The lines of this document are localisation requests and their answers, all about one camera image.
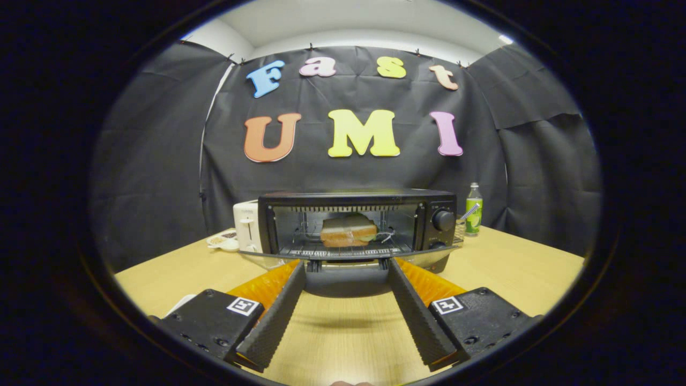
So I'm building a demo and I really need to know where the white divided snack dish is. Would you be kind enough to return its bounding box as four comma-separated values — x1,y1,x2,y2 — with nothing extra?
207,229,240,253

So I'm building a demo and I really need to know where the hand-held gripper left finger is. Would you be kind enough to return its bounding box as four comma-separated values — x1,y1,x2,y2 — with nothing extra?
147,259,307,373

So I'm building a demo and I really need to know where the toast sandwich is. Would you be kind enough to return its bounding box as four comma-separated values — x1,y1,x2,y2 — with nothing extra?
320,213,378,248

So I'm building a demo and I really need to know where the white pop-up toaster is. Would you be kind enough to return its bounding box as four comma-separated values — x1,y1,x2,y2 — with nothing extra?
233,200,263,254

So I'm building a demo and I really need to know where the green drink bottle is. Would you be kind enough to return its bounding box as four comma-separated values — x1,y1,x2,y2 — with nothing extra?
465,182,483,236

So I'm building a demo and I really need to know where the white plate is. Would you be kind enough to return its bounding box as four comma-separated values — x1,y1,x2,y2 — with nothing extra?
165,293,198,318

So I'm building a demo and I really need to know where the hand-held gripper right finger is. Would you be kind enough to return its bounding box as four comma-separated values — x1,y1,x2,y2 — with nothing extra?
387,257,543,372

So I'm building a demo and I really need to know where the black toaster oven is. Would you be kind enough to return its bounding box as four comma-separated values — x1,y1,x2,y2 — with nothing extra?
238,189,466,298

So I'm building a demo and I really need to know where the black backdrop cloth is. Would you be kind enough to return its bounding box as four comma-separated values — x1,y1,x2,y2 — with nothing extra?
88,40,603,274

